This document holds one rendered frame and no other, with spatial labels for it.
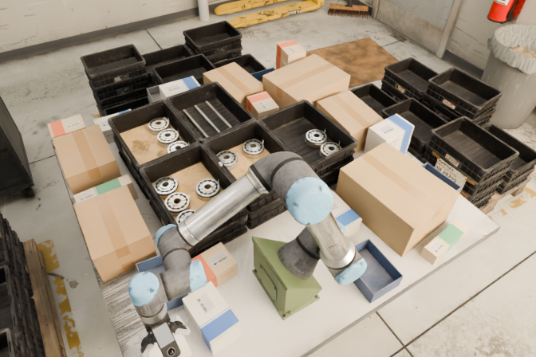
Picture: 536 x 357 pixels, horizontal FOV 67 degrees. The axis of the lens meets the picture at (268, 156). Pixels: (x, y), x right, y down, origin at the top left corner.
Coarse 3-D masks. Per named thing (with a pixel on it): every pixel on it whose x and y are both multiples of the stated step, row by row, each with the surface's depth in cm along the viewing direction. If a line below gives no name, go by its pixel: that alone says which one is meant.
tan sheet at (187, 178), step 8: (192, 168) 187; (200, 168) 187; (168, 176) 183; (176, 176) 183; (184, 176) 183; (192, 176) 183; (200, 176) 183; (208, 176) 183; (152, 184) 179; (184, 184) 180; (192, 184) 180; (184, 192) 176; (192, 192) 176; (192, 200) 173; (200, 200) 173; (192, 208) 170; (176, 216) 167
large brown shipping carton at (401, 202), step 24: (384, 144) 190; (360, 168) 178; (384, 168) 179; (408, 168) 179; (336, 192) 188; (360, 192) 174; (384, 192) 169; (408, 192) 169; (432, 192) 169; (456, 192) 169; (360, 216) 181; (384, 216) 167; (408, 216) 160; (432, 216) 162; (384, 240) 174; (408, 240) 161
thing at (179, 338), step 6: (174, 336) 136; (180, 336) 136; (180, 342) 135; (186, 342) 135; (156, 348) 133; (180, 348) 133; (186, 348) 133; (150, 354) 132; (156, 354) 132; (180, 354) 132; (186, 354) 132
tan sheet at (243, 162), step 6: (240, 144) 199; (228, 150) 196; (234, 150) 196; (240, 150) 196; (264, 150) 196; (240, 156) 193; (264, 156) 193; (240, 162) 190; (246, 162) 190; (252, 162) 190; (234, 168) 187; (240, 168) 187; (246, 168) 187; (234, 174) 184; (240, 174) 185
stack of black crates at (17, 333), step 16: (0, 272) 189; (0, 288) 191; (16, 288) 190; (0, 304) 186; (16, 304) 181; (32, 304) 207; (0, 320) 180; (16, 320) 170; (32, 320) 192; (16, 336) 165; (32, 336) 185
